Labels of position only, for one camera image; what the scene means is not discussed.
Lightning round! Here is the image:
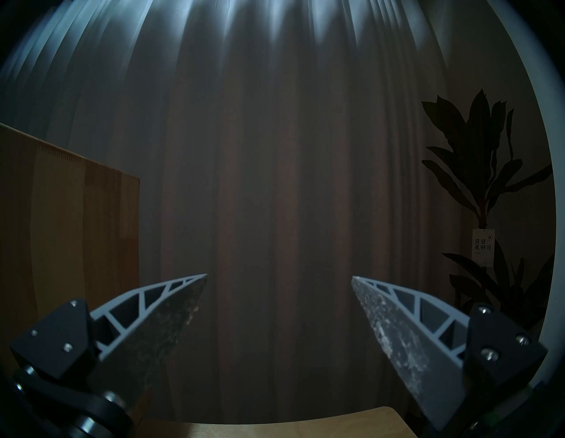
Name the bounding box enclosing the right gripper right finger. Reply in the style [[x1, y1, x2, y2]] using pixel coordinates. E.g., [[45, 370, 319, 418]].
[[351, 276, 549, 431]]

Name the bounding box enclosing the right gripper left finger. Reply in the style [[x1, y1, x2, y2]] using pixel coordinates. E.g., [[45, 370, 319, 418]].
[[9, 274, 208, 409]]

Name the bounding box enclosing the white plant tag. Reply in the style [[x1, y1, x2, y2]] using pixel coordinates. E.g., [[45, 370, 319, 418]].
[[471, 228, 495, 268]]

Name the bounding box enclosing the wooden cabinet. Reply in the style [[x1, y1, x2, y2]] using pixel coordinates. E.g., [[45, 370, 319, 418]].
[[0, 123, 141, 420]]

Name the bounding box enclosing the tall dark leafy plant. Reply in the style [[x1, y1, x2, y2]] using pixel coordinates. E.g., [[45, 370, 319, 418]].
[[420, 88, 556, 336]]

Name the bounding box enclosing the grey curtain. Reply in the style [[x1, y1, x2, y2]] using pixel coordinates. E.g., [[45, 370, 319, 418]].
[[0, 0, 477, 424]]

